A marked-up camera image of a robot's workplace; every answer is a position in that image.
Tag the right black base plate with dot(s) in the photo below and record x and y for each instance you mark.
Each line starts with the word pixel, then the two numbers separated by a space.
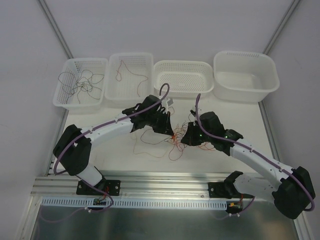
pixel 222 190

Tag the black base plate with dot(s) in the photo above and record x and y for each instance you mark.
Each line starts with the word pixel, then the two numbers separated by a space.
pixel 112 187
pixel 222 190

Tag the aluminium mounting rail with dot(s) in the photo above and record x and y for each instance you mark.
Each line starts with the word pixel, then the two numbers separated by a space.
pixel 136 185

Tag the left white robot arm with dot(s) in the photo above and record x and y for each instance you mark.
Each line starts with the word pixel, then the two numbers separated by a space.
pixel 73 149

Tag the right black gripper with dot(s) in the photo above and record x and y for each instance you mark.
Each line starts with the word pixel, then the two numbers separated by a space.
pixel 192 135

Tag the white slotted cable duct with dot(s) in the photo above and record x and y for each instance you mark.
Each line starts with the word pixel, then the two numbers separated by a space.
pixel 132 203

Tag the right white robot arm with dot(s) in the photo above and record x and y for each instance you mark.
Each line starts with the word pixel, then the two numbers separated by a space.
pixel 289 189

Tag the far-left white perforated basket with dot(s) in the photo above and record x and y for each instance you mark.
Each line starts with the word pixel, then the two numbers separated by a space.
pixel 81 84

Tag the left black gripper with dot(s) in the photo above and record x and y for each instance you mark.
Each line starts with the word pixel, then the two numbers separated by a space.
pixel 164 120

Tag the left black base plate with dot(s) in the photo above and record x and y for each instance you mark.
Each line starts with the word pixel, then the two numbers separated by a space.
pixel 112 187

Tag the far-right white plastic tub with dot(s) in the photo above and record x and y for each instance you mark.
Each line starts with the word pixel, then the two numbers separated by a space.
pixel 246 77

